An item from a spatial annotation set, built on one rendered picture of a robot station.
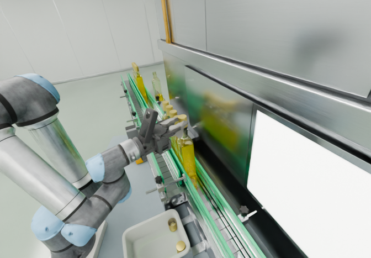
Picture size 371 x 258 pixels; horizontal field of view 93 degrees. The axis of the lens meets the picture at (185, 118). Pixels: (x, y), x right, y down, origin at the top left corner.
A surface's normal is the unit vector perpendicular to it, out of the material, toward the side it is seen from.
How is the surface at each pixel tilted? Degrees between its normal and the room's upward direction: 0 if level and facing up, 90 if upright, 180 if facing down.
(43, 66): 90
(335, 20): 90
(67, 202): 53
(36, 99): 84
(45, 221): 7
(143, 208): 0
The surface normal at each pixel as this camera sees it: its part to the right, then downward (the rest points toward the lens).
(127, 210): -0.09, -0.85
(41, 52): 0.40, 0.44
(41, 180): 0.57, -0.31
